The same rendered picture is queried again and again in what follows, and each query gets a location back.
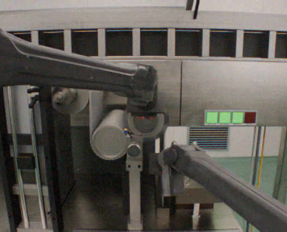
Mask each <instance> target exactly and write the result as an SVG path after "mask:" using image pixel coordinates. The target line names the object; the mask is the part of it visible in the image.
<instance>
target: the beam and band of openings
mask: <svg viewBox="0 0 287 232"><path fill-rule="evenodd" d="M197 14H198V15H197V18H196V19H192V18H193V15H194V10H88V11H69V12H52V13H26V14H2V15H0V28H1V29H2V30H4V31H6V32H7V33H9V34H11V35H13V36H16V37H17V38H20V39H23V40H24V41H28V42H30V43H33V44H36V45H40V46H45V47H48V48H54V49H57V50H63V51H66V52H70V53H74V54H78V55H82V56H98V57H92V58H94V59H97V60H220V61H266V62H287V14H285V13H260V12H253V13H249V12H220V11H200V10H198V12H197ZM108 30H132V31H108ZM141 30H166V31H141ZM176 30H189V31H176ZM57 31H64V32H57ZM45 32H54V33H45ZM108 56H125V57H108ZM163 56H166V57H163ZM175 56H198V57H175ZM243 57H252V58H243ZM255 58H261V59H255Z"/></svg>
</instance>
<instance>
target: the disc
mask: <svg viewBox="0 0 287 232"><path fill-rule="evenodd" d="M128 116H129V114H128V113H127V111H126V108H125V111H124V114H123V126H124V128H126V129H127V130H128V132H129V133H130V134H134V133H133V132H132V131H131V129H130V127H129V125H128ZM168 123H169V115H168V112H167V108H166V111H165V115H164V125H163V128H162V129H161V131H160V132H159V133H158V134H157V135H155V136H154V137H151V138H143V142H149V141H154V140H156V139H158V138H159V137H161V136H162V135H163V134H164V133H165V132H166V130H167V127H168Z"/></svg>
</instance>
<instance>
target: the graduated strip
mask: <svg viewBox="0 0 287 232"><path fill-rule="evenodd" d="M73 232H240V230H239V229H238V228H230V229H198V230H180V229H176V230H119V229H86V228H74V229H73Z"/></svg>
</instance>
